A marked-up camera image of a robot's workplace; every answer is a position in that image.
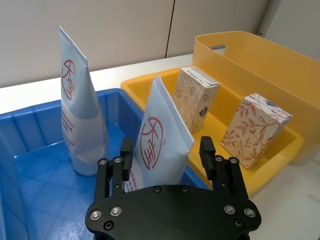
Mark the blue plastic bin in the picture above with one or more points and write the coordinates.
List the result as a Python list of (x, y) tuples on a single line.
[(37, 187)]

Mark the shallow yellow plastic tray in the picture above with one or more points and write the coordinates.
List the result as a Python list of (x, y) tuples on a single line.
[(217, 125)]

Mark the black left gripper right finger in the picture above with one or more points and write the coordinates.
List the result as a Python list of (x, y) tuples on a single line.
[(208, 160)]

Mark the beige box, red leaf print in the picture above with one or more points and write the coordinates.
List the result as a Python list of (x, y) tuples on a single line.
[(250, 135)]

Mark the pale blue tube, red logo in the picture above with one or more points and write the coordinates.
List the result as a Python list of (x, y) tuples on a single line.
[(162, 125), (80, 120)]

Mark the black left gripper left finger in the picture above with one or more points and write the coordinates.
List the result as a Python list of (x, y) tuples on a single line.
[(126, 160)]

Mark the beige box, brown floral print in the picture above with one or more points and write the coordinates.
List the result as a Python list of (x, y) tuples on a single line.
[(190, 102)]

